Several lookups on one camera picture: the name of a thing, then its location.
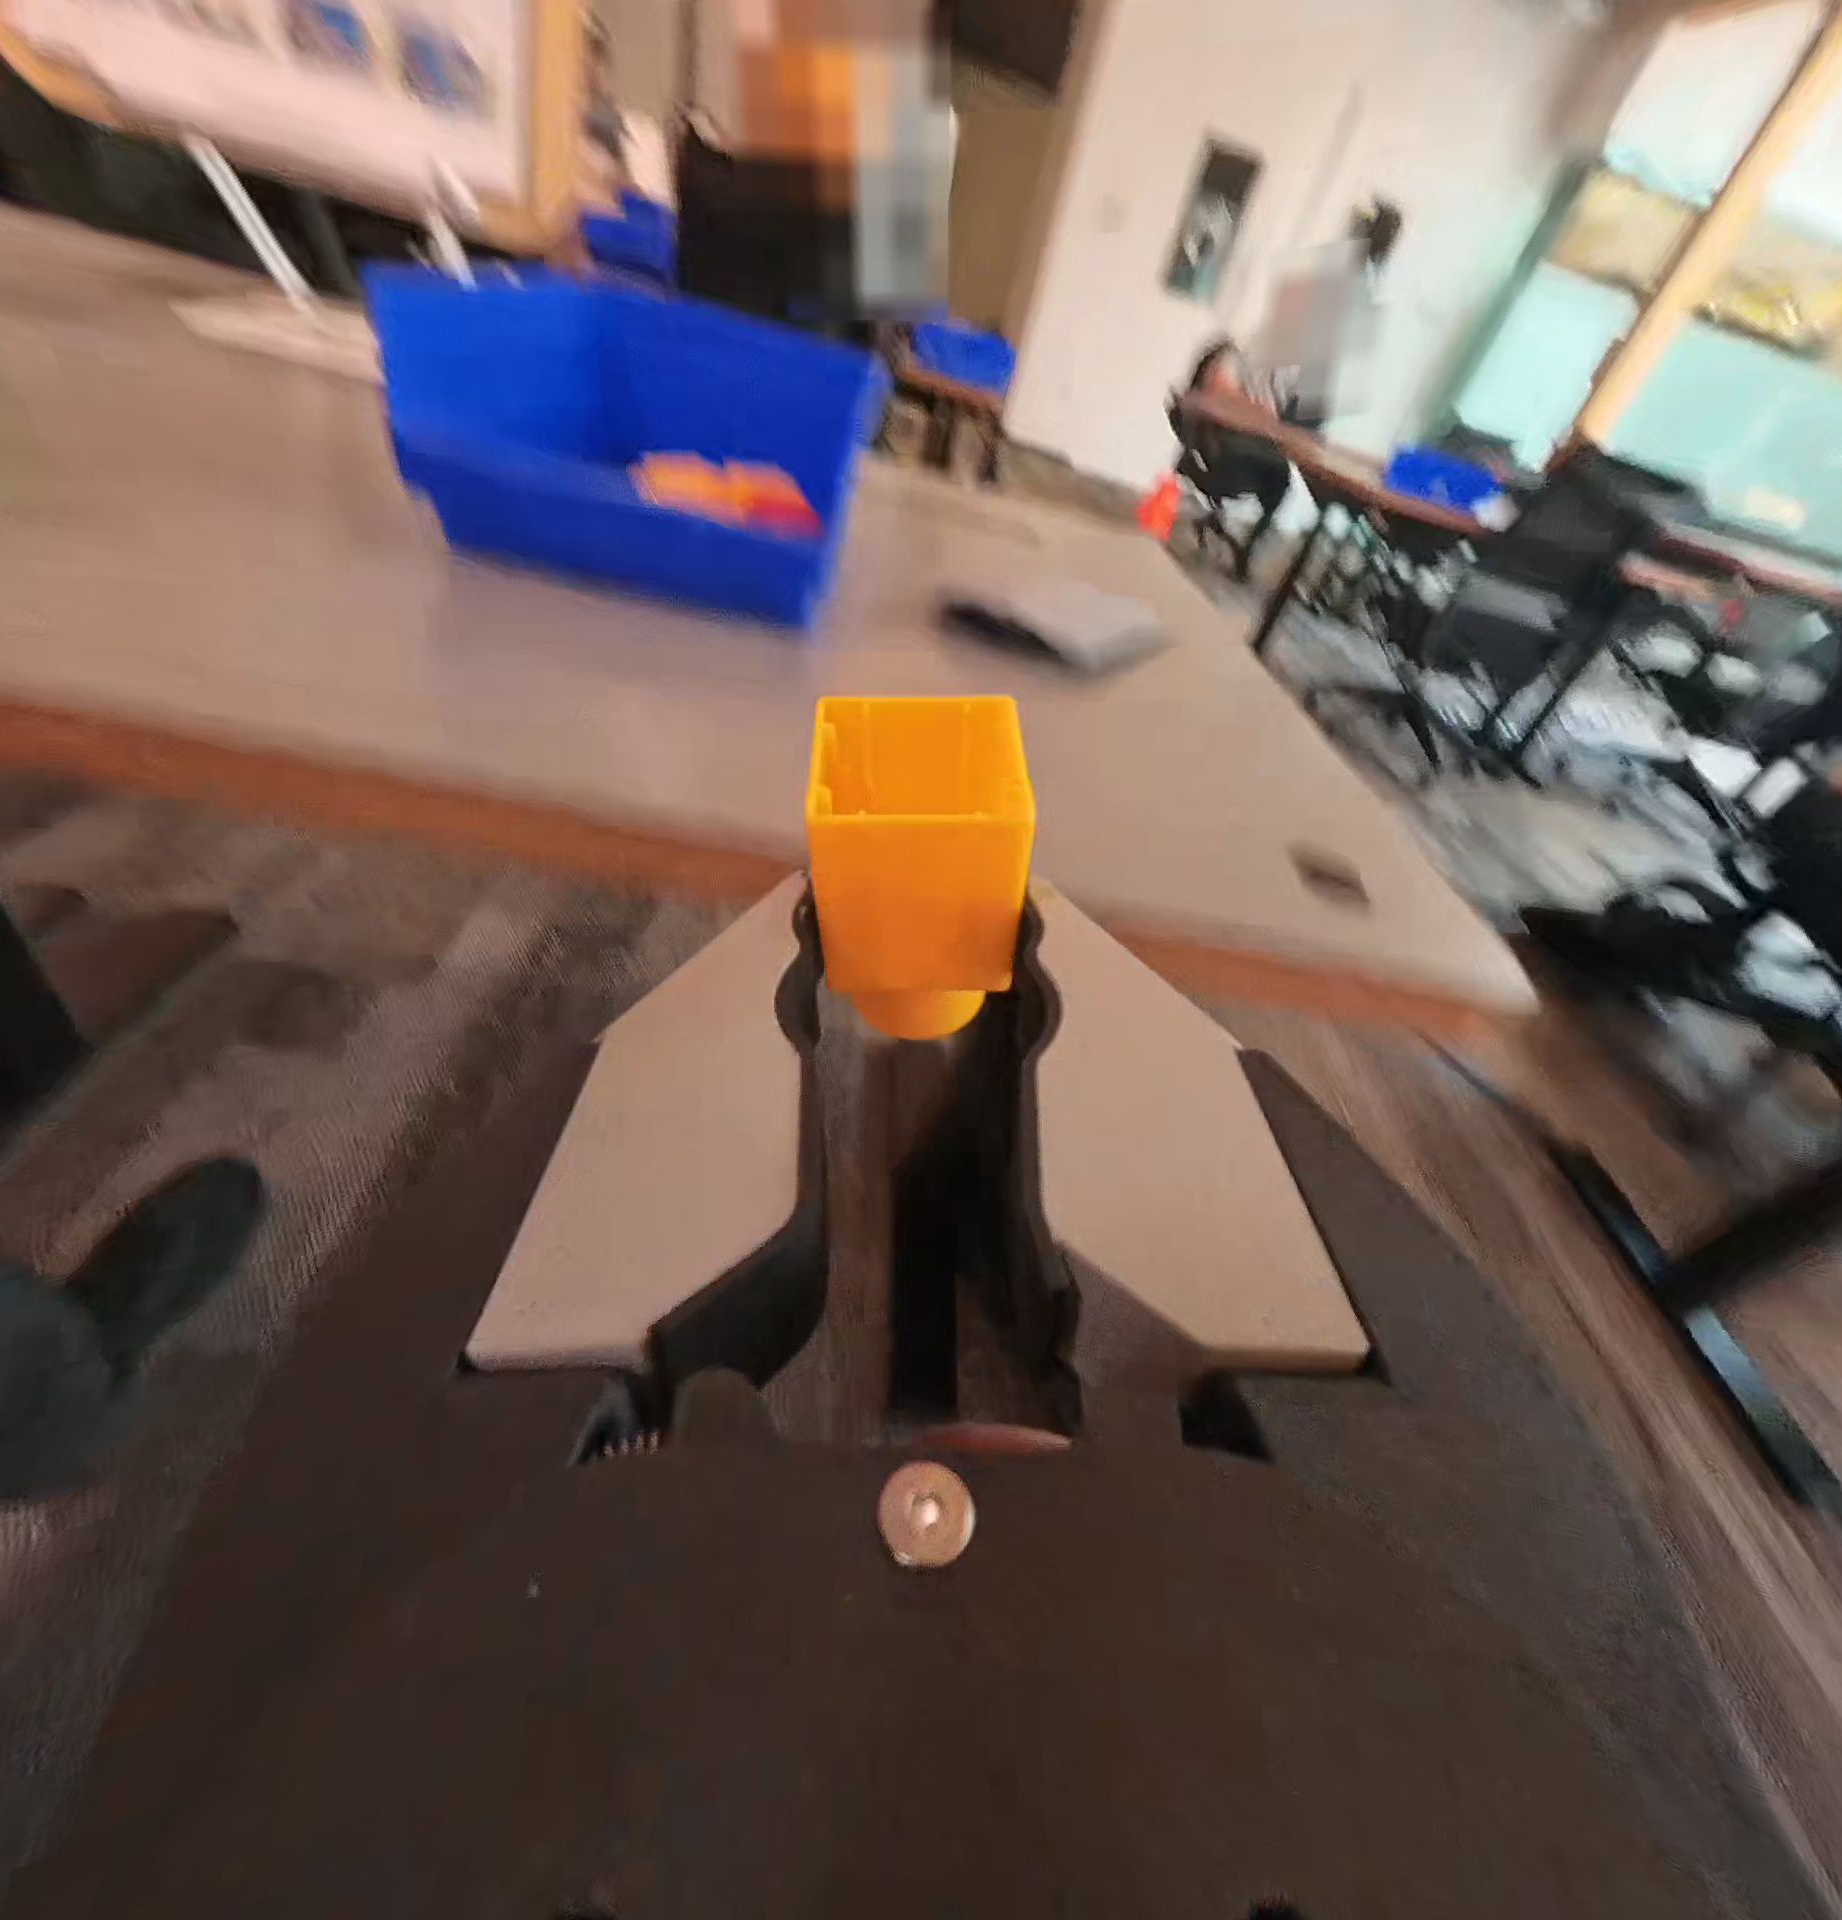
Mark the grey flat pad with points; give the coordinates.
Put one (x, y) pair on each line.
(1056, 622)

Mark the red mega block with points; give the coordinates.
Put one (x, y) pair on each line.
(766, 500)

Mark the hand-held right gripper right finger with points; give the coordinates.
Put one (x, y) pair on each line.
(1191, 1201)

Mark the laminated instruction sheet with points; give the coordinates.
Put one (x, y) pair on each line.
(262, 60)

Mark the wooden document stand white base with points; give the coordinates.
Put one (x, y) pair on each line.
(546, 121)

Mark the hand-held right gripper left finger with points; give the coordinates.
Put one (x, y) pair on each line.
(636, 1201)

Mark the blue plastic bin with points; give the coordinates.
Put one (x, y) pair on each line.
(1446, 475)
(562, 450)
(966, 355)

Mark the black office chair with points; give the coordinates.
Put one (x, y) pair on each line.
(1221, 481)
(1522, 600)

